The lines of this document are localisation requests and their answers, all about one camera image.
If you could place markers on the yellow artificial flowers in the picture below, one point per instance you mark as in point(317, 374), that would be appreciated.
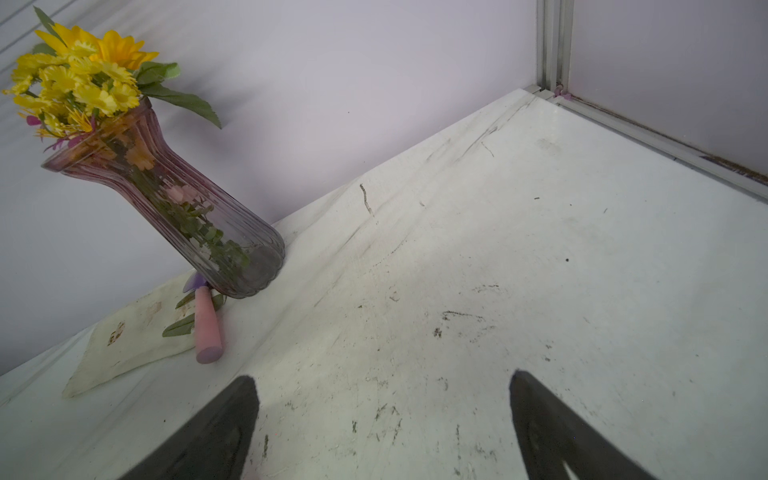
point(73, 82)

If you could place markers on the purple glass vase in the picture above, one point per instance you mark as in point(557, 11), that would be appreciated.
point(235, 251)

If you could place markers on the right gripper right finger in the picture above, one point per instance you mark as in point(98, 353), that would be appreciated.
point(556, 443)

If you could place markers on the purple pink toy knife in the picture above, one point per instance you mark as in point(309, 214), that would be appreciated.
point(208, 340)

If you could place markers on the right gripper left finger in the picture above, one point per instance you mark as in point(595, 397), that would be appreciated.
point(213, 444)

